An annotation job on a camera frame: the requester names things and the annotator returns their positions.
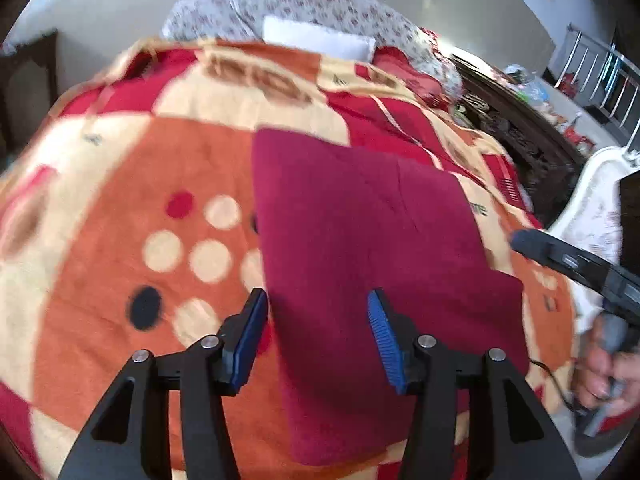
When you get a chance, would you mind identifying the maroon knit sweater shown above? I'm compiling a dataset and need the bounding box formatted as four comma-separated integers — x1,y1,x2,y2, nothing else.
252,129,528,466

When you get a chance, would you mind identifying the person's right hand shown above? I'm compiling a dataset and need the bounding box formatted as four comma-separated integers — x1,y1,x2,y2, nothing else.
573,314,640,417

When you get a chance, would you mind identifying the carved dark wooden headboard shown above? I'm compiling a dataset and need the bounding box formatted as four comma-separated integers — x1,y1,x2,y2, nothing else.
454,58,586,228

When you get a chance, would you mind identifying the metal stair railing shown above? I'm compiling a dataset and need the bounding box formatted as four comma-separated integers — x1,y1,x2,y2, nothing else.
549,24,640,151

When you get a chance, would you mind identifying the orange red patterned blanket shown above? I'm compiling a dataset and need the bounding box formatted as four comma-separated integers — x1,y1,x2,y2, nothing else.
1,40,574,479

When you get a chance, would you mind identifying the red embroidered pillow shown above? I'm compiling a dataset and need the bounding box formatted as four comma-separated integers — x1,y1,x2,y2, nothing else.
373,46,450,110

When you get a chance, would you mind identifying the dark wooden side table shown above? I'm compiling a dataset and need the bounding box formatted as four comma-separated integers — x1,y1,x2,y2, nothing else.
1,29,58,156

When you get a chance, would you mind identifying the white pillow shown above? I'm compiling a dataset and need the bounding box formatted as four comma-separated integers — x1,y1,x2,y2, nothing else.
262,15,376,63

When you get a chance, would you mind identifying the floral quilt bundle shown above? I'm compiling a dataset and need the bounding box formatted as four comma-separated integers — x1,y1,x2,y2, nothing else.
160,0,462,101

